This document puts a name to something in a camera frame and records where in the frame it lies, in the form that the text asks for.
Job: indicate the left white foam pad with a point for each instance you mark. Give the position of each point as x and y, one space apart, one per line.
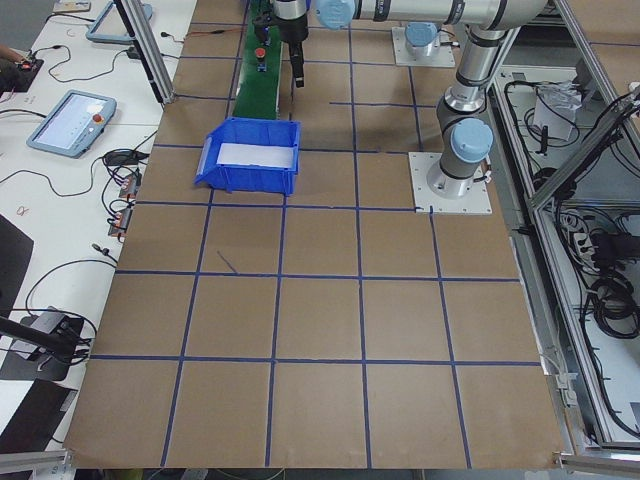
256 155

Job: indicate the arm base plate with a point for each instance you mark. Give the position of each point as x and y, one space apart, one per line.
436 193
444 60

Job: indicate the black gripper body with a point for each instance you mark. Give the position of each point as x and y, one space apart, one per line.
293 28

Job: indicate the teach pendant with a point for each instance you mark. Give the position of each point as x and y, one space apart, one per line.
109 28
74 124

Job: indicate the left blue bin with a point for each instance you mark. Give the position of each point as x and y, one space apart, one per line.
249 178

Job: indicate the aluminium frame post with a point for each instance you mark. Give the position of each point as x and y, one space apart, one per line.
138 27

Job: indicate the near teach pendant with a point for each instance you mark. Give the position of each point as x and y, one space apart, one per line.
74 124

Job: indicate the red push button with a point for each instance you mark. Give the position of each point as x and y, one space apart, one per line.
260 57

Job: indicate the white paper bag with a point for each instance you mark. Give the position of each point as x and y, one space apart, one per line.
555 110

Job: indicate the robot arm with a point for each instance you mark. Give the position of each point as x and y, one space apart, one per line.
467 140
423 41

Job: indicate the far teach pendant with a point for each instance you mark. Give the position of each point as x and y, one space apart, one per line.
109 28

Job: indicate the green conveyor belt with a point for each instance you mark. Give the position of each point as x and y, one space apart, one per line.
257 92

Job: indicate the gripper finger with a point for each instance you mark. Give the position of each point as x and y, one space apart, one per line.
296 57
262 24

